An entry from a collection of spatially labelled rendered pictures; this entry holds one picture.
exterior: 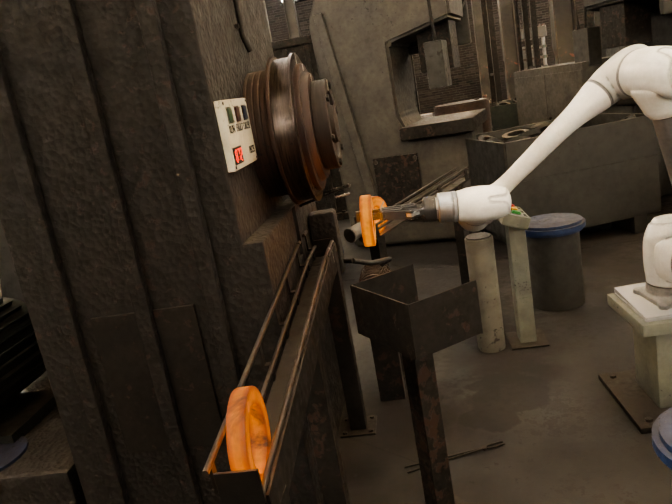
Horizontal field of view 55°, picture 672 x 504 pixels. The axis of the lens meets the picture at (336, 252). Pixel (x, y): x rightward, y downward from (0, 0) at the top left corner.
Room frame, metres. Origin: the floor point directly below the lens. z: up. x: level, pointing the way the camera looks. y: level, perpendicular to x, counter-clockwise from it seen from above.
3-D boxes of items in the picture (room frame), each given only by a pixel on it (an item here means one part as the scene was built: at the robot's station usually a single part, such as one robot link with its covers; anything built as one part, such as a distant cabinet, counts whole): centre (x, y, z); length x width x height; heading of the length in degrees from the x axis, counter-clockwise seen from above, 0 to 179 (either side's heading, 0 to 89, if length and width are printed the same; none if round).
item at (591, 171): (4.34, -1.57, 0.39); 1.03 x 0.83 x 0.77; 97
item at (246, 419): (1.02, 0.21, 0.65); 0.18 x 0.03 x 0.18; 175
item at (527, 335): (2.67, -0.77, 0.31); 0.24 x 0.16 x 0.62; 172
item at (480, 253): (2.65, -0.61, 0.26); 0.12 x 0.12 x 0.52
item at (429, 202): (1.85, -0.27, 0.84); 0.09 x 0.08 x 0.07; 82
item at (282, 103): (2.10, 0.05, 1.11); 0.47 x 0.06 x 0.47; 172
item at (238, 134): (1.77, 0.21, 1.15); 0.26 x 0.02 x 0.18; 172
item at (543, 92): (5.90, -2.35, 0.55); 1.10 x 0.53 x 1.10; 12
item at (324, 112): (2.08, -0.05, 1.11); 0.28 x 0.06 x 0.28; 172
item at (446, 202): (1.84, -0.34, 0.83); 0.09 x 0.06 x 0.09; 172
